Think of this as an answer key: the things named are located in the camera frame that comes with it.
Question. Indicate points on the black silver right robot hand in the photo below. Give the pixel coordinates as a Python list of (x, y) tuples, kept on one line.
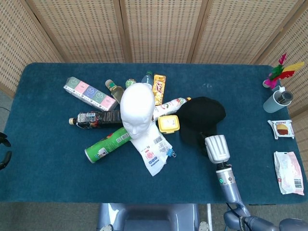
[(217, 148)]

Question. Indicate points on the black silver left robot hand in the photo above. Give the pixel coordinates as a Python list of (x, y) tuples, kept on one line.
[(5, 139)]

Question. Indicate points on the black baseball cap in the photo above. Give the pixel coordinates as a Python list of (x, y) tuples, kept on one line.
[(202, 113)]

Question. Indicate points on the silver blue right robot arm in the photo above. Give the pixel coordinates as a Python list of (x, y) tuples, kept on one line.
[(231, 190)]

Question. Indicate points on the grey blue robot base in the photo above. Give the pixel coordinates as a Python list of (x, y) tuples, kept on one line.
[(149, 216)]

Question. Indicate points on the white mannequin head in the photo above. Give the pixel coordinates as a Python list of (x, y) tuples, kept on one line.
[(137, 106)]

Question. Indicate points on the blue binder clip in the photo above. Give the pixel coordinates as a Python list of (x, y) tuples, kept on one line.
[(170, 152)]

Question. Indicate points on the yellow lid green tub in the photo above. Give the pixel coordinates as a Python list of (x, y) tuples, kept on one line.
[(168, 123)]

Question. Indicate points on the white printed plastic bag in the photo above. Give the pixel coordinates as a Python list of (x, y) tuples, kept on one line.
[(154, 154)]

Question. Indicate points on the white bottle orange cap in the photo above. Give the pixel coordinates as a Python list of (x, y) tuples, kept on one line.
[(168, 107)]

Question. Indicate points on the white snack packet red picture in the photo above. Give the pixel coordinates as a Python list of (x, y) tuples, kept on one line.
[(282, 128)]

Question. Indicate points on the grey blue tumbler cup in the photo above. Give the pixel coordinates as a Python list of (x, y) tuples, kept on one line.
[(273, 103)]

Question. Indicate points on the white pink snack package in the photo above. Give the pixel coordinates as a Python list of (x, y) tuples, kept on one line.
[(288, 172)]

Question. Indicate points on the blue table cloth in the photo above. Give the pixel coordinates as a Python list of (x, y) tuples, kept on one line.
[(72, 180)]

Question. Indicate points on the yellow snack bag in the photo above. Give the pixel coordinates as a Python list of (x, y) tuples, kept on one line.
[(159, 90)]

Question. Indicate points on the colourful feather shuttlecock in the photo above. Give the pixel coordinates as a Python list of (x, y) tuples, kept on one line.
[(276, 74)]

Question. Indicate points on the dark drink bottle black label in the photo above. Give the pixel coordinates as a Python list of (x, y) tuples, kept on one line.
[(98, 118)]

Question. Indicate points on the pastel multicolour tissue pack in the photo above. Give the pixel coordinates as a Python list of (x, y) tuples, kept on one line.
[(89, 92)]

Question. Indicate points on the clear bottle green cap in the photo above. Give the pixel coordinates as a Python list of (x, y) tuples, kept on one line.
[(146, 79)]

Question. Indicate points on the green chips can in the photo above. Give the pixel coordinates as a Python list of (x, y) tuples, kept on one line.
[(106, 145)]

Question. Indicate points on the yellow tea bottle dark cap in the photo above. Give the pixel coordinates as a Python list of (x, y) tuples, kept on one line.
[(116, 92)]

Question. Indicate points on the bamboo folding screen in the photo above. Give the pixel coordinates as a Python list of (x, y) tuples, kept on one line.
[(158, 29)]

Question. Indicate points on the white metal post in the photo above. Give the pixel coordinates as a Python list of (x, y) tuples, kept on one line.
[(209, 216)]

